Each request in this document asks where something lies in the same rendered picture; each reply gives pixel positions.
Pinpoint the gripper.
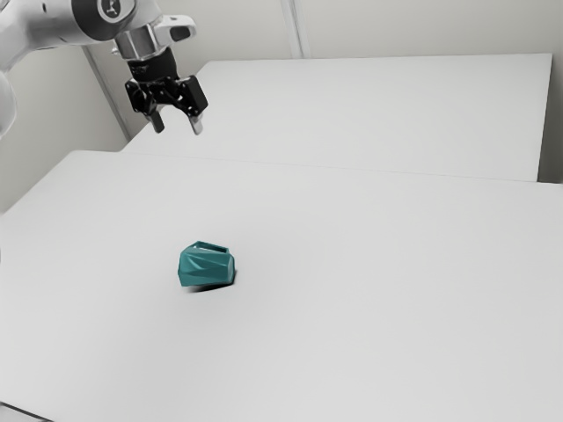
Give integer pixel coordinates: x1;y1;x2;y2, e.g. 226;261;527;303
124;48;209;136

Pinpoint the teal faceted mug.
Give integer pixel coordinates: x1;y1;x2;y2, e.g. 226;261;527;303
177;239;238;290

